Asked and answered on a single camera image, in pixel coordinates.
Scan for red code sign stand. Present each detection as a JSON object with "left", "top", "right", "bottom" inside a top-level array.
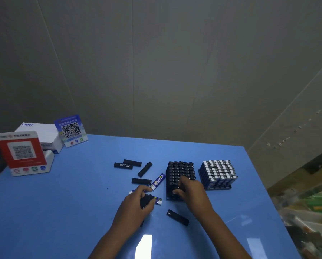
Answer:
[{"left": 0, "top": 131, "right": 55, "bottom": 177}]

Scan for row of black lighters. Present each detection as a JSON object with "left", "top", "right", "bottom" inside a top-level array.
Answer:
[{"left": 166, "top": 161, "right": 196, "bottom": 199}]

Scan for row of blue lighters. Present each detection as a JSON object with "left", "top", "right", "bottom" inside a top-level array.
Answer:
[{"left": 198, "top": 159, "right": 238, "bottom": 188}]

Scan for crumpled clear plastic bags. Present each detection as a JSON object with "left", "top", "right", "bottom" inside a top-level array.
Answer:
[{"left": 274, "top": 186, "right": 322, "bottom": 259}]

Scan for black grid tray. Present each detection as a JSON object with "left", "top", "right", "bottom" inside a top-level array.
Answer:
[
  {"left": 198, "top": 159, "right": 238, "bottom": 191},
  {"left": 166, "top": 161, "right": 196, "bottom": 201}
]

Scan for black slim lighter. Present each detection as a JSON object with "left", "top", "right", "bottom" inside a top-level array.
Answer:
[
  {"left": 140, "top": 194, "right": 155, "bottom": 209},
  {"left": 166, "top": 209, "right": 190, "bottom": 226}
]

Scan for person's right hand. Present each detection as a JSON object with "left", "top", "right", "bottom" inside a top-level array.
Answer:
[{"left": 171, "top": 176, "right": 216, "bottom": 218}]

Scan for person's right forearm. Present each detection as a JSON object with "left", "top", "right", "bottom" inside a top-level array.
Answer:
[{"left": 203, "top": 210, "right": 252, "bottom": 259}]

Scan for white cardboard box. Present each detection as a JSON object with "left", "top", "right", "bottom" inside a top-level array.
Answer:
[{"left": 15, "top": 122, "right": 64, "bottom": 154}]

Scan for blue code sign stand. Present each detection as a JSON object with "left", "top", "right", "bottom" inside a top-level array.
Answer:
[{"left": 54, "top": 114, "right": 89, "bottom": 147}]

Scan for pile of mixed lighters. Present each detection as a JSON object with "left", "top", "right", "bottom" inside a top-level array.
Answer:
[{"left": 113, "top": 159, "right": 166, "bottom": 206}]

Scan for person's left hand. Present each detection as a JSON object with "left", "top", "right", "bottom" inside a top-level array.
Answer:
[{"left": 111, "top": 185, "right": 156, "bottom": 234}]

